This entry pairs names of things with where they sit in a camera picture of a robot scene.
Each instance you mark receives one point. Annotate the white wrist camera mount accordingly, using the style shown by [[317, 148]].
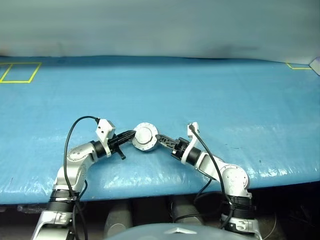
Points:
[[103, 127], [190, 147]]

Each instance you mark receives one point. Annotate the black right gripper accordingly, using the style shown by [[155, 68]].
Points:
[[180, 150]]

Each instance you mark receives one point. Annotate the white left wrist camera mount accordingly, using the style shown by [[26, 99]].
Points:
[[103, 127]]

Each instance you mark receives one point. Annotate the grey robot torso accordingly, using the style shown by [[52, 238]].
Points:
[[155, 232]]

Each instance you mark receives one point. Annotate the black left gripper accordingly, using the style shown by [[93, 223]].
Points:
[[114, 145]]

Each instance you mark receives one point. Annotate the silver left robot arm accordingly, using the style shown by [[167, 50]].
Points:
[[75, 156]]

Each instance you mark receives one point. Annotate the blue foam table cover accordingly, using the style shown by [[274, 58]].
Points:
[[160, 95]]

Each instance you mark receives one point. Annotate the clear crumpled plastic film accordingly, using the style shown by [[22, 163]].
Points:
[[30, 208]]

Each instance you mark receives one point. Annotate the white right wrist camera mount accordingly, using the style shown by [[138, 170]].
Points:
[[190, 147]]

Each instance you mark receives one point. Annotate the grey rounded cylinder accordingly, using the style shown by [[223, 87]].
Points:
[[118, 217], [186, 207]]

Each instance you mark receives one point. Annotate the round silver hinged motor lid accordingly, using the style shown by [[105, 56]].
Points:
[[145, 135]]

